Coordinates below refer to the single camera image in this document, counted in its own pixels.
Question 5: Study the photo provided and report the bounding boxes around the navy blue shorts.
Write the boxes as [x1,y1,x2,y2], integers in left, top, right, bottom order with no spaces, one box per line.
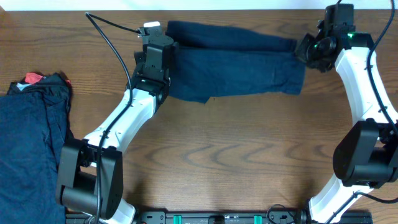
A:
[166,21,305,103]

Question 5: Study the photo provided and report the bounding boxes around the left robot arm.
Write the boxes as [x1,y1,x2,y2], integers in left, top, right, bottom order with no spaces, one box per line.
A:
[55,34,178,223]

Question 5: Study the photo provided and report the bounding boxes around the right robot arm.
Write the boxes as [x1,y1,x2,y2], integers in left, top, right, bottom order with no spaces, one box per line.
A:
[293,2,397,223]

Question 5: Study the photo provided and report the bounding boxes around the navy blue clothes pile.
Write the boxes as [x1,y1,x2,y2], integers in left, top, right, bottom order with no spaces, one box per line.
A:
[1,73,71,223]

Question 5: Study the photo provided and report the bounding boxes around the red garment in pile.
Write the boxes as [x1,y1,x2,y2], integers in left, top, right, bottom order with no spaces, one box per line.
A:
[24,72,72,87]

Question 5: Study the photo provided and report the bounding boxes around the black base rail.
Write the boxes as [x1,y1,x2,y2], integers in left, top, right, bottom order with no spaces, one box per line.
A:
[65,210,374,224]

